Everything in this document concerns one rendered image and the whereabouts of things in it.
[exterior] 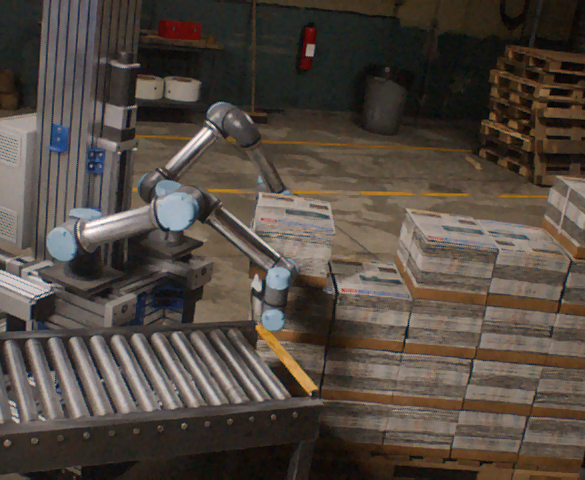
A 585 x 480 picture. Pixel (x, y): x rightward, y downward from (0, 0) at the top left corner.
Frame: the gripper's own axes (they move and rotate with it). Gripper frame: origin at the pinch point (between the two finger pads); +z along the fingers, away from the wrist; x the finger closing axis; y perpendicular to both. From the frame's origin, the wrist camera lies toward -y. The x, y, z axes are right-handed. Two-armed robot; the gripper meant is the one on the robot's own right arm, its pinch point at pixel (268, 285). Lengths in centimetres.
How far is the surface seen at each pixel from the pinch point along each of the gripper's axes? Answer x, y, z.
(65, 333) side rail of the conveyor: 64, -5, -43
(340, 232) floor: -79, -86, 324
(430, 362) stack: -67, -28, 8
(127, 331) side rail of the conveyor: 45, -5, -37
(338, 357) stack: -31.1, -29.4, 7.4
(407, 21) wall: -197, 45, 779
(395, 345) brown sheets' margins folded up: -52, -22, 8
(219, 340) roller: 16.4, -5.9, -35.4
